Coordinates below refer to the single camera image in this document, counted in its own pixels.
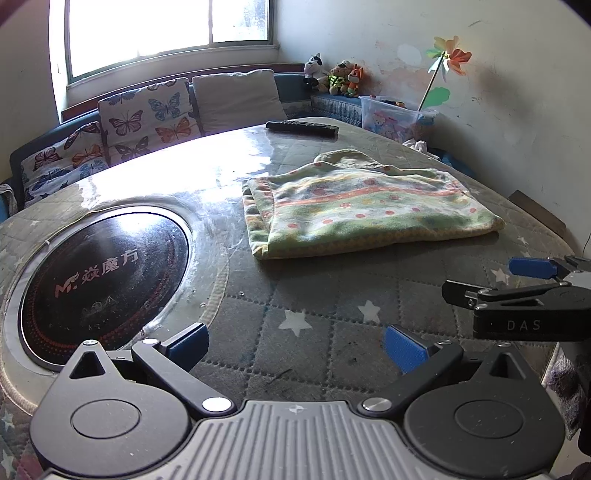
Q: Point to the black and white plush cow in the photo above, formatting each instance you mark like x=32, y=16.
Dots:
x=315, y=69

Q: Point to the green patterned towel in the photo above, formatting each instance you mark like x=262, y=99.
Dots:
x=369, y=207

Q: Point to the dark blue sofa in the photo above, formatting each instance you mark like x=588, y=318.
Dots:
x=295, y=87

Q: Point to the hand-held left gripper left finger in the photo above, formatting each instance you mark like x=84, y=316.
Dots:
x=189, y=344

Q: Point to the brown wooden board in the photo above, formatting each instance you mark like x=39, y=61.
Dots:
x=538, y=212

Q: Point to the large butterfly print cushion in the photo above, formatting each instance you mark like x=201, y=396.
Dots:
x=147, y=120

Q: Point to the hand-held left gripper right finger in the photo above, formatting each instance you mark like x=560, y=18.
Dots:
x=406, y=348

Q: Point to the small butterfly print cushion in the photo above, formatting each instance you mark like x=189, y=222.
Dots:
x=64, y=182
x=60, y=152

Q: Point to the round black induction cooker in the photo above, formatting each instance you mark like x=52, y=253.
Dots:
x=106, y=286

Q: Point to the window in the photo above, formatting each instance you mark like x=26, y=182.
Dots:
x=161, y=27

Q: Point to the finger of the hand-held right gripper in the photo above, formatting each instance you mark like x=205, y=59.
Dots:
x=531, y=267
x=466, y=293

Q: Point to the orange plush toy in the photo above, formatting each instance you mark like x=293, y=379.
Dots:
x=356, y=81

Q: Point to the black remote control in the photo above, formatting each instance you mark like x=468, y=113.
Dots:
x=302, y=128

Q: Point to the plush bear with green vest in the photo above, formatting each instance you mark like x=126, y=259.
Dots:
x=340, y=78

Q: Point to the clear plastic storage box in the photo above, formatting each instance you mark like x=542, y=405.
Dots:
x=392, y=117

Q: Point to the plain beige cushion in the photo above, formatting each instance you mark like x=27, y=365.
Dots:
x=240, y=99

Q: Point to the white crumpled cloth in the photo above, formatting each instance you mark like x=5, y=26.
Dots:
x=419, y=146

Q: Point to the colourful pinwheel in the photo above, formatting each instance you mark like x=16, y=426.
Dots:
x=450, y=57

